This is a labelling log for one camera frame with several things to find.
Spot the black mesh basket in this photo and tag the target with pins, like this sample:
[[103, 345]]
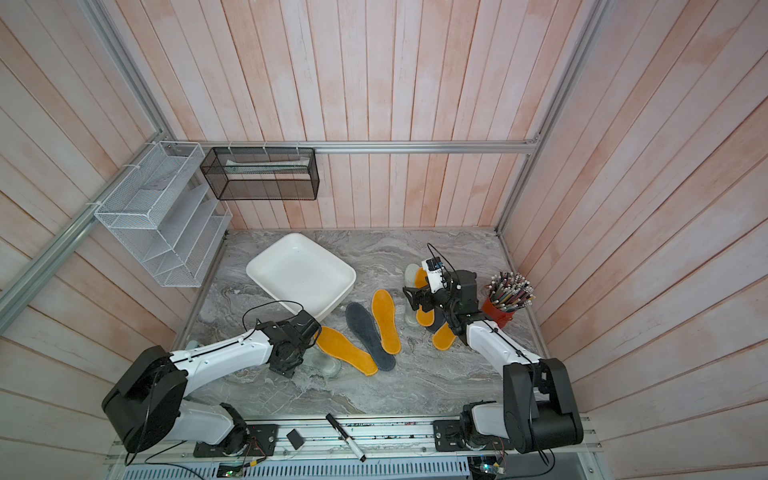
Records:
[[262, 173]]

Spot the yellow insole front left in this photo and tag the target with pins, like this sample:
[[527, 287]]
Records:
[[338, 346]]

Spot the white plastic storage box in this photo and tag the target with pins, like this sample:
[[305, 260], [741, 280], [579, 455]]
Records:
[[302, 274]]

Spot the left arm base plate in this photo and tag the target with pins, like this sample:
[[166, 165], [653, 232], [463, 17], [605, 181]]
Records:
[[252, 439]]

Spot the red pencil cup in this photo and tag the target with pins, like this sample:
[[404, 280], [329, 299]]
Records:
[[497, 315]]

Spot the dark grey insole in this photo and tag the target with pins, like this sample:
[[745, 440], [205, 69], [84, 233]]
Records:
[[439, 321], [363, 325]]

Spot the aluminium rail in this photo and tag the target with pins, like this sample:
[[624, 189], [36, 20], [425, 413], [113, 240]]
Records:
[[41, 269], [377, 147]]

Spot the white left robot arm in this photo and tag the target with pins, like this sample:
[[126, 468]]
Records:
[[149, 403]]

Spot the white wire mesh shelf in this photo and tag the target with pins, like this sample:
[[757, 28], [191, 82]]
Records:
[[170, 223]]

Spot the yellow insole right upper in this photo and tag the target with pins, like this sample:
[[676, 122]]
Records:
[[425, 319]]

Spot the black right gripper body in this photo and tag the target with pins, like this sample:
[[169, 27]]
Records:
[[443, 301]]

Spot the yellow insole centre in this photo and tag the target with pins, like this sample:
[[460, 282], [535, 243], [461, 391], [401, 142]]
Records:
[[384, 310]]

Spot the dark grey insole centre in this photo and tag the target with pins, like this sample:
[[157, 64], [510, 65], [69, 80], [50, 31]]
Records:
[[363, 325]]

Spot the aluminium rail back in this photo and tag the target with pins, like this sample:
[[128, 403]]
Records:
[[377, 147]]

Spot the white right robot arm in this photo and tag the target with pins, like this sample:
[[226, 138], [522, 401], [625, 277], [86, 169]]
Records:
[[538, 410]]

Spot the yellow insole right lower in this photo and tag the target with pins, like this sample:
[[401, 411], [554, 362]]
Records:
[[443, 338]]

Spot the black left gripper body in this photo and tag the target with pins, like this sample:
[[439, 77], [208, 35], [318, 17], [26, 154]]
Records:
[[288, 367]]

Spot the black marker pen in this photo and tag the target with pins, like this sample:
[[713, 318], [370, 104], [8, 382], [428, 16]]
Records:
[[348, 439]]

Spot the yellow insole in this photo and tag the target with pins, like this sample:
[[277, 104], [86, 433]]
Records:
[[443, 338], [338, 346], [425, 319], [384, 310]]

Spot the dark grey insole right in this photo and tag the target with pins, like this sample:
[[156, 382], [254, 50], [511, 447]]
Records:
[[439, 321]]

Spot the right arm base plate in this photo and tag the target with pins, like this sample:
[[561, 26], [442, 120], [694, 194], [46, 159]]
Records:
[[450, 435]]

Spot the aluminium rail left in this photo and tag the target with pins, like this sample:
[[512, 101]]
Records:
[[41, 269]]

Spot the small black box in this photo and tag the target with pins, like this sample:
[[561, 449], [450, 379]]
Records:
[[295, 439]]

